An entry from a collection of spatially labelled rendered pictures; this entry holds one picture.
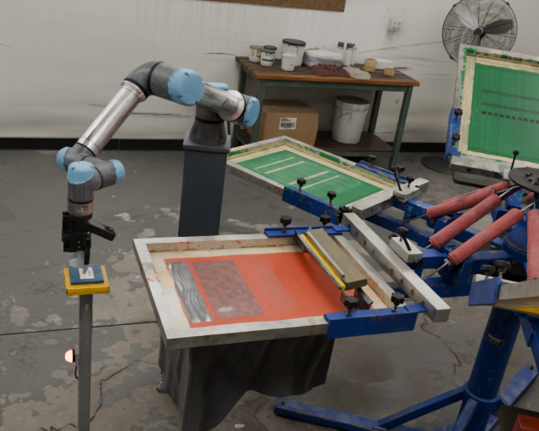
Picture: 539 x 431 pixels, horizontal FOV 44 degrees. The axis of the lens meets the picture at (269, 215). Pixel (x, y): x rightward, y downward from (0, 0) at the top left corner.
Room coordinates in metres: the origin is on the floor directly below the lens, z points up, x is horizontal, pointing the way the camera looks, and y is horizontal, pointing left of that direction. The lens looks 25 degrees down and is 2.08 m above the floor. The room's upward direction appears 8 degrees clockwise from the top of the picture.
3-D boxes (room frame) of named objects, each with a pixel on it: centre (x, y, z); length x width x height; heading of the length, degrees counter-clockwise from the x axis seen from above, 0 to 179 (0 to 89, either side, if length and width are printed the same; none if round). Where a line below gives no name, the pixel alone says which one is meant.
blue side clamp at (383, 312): (1.76, -0.35, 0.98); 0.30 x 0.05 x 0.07; 113
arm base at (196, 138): (2.57, 0.29, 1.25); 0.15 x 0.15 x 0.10
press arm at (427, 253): (2.14, -0.54, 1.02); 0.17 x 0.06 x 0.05; 113
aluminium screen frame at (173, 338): (1.92, -0.02, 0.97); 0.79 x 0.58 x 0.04; 113
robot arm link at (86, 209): (1.80, 0.56, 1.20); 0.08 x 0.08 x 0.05
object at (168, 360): (1.81, 0.25, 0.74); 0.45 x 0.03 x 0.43; 23
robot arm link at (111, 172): (1.90, 0.53, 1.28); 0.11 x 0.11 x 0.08; 61
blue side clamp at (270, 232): (2.27, -0.14, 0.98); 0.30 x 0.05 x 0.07; 113
